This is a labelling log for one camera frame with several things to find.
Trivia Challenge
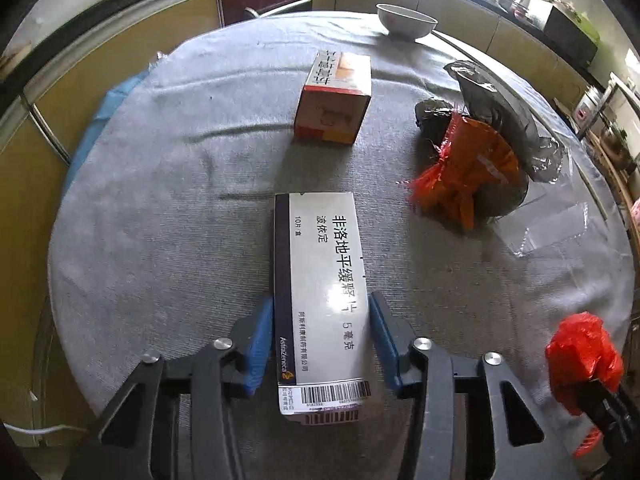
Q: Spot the red plastic bag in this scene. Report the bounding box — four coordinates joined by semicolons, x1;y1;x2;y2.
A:
544;312;624;416

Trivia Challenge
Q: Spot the white medicine box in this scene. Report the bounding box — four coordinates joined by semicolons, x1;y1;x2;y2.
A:
273;193;375;426

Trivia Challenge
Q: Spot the orange foil snack bag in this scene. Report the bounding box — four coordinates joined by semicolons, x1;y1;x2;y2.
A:
409;112;526;232

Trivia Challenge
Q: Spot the clear plastic wrapper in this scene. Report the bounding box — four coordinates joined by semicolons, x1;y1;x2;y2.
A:
490;181;589;257

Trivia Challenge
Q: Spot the crumpled silver black bag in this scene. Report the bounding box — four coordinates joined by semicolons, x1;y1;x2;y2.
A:
414;61;565;222

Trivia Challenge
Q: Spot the blue under cloth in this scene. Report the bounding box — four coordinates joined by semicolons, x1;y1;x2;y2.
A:
62;65;153;195

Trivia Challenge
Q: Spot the orange medicine box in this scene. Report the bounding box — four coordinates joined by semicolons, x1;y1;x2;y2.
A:
294;50;372;145

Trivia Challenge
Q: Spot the long wooden stick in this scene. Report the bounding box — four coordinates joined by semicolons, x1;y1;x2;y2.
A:
432;30;608;223

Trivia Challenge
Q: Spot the black microwave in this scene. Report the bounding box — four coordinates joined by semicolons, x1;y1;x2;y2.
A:
526;0;600;68

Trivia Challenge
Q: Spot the white ceramic bowl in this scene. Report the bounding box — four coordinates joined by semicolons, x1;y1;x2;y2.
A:
376;3;438;40

